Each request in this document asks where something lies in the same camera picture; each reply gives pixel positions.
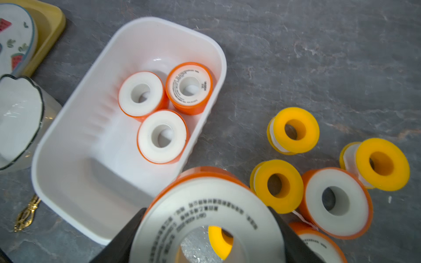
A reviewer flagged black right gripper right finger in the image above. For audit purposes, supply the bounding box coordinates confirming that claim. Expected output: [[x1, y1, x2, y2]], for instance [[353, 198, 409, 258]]
[[268, 207, 323, 263]]

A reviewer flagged orange sealing tape roll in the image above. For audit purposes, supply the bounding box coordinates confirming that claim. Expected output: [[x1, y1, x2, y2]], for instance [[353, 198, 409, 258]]
[[298, 167, 373, 240], [118, 71, 169, 122], [137, 110, 190, 164], [129, 171, 286, 263], [166, 62, 213, 115]]

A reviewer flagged watermelon pattern white plate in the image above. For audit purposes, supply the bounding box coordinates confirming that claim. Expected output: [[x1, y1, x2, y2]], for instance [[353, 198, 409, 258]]
[[0, 3, 38, 77]]

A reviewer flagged gold fork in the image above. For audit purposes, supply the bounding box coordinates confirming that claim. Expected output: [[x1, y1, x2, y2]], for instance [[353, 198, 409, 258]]
[[14, 194, 41, 232]]

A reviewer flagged white plastic storage box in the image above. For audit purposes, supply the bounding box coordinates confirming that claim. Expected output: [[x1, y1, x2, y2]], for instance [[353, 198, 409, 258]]
[[31, 17, 227, 245]]

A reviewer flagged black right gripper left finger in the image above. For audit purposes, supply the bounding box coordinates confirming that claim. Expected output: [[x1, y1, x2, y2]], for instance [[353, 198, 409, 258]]
[[90, 208, 147, 263]]

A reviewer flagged yellow sealing tape roll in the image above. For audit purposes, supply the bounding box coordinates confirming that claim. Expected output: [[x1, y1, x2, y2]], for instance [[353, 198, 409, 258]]
[[250, 160, 304, 214], [339, 138, 410, 191], [208, 226, 234, 260], [266, 107, 320, 155]]

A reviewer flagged white scalloped small dish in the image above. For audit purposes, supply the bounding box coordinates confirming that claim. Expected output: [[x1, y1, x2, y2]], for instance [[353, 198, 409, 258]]
[[1, 74, 62, 174]]

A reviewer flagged yellow plastic tray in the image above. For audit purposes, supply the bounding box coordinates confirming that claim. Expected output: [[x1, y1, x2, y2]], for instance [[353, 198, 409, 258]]
[[9, 0, 66, 77]]

